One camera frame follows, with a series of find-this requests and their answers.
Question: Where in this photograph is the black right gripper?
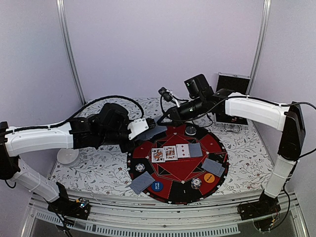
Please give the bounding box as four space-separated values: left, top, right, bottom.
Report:
158 95 206 126

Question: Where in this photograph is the blue playing card deck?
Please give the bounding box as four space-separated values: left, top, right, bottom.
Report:
137 125 167 140

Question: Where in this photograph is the white blue poker chip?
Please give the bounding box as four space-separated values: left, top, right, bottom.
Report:
135 163 146 173

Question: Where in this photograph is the king of spades card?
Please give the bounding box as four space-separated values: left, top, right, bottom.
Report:
151 148 165 163

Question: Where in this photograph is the black white dealer button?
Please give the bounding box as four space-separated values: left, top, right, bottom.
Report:
185 126 197 136

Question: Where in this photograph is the king of hearts card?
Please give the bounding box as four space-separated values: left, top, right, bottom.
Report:
163 146 178 161

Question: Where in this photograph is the three of diamonds card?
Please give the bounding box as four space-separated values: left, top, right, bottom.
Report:
176 144 191 158

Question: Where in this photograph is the dealt blue card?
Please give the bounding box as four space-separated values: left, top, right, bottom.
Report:
201 158 222 174
209 162 225 177
129 173 152 194
134 171 156 189

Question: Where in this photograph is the face down community card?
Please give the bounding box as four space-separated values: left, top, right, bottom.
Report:
188 143 203 158

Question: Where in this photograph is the blue small blind button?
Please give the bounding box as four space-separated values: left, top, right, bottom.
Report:
151 181 163 192

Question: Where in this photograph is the orange big blind button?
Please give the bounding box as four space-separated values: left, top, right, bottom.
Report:
204 173 215 183

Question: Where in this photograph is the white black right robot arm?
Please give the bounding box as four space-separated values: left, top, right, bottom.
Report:
158 74 306 215

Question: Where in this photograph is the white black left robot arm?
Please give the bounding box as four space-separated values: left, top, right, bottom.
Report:
0 103 155 214

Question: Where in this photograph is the round red black poker mat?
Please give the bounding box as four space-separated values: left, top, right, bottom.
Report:
127 123 229 204

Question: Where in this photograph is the white bowl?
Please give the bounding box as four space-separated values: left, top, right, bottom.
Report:
57 149 79 166

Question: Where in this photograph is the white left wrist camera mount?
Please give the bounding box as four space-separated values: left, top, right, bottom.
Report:
127 118 149 140

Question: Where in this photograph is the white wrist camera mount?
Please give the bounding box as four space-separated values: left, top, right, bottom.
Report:
167 90 180 108
127 118 149 140

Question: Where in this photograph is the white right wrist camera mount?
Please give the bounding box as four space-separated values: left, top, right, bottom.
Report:
167 90 180 108

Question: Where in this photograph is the front aluminium rail frame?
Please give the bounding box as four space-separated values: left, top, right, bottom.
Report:
21 189 311 237

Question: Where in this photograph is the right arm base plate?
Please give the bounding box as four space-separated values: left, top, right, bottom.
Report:
237 196 281 220

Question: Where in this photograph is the left aluminium frame post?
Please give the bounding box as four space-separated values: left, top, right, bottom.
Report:
56 0 86 105

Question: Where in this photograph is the aluminium frame post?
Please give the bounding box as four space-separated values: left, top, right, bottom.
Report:
250 0 272 81
56 0 86 105

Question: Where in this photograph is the right aluminium frame post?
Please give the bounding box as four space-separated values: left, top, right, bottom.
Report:
250 0 272 81

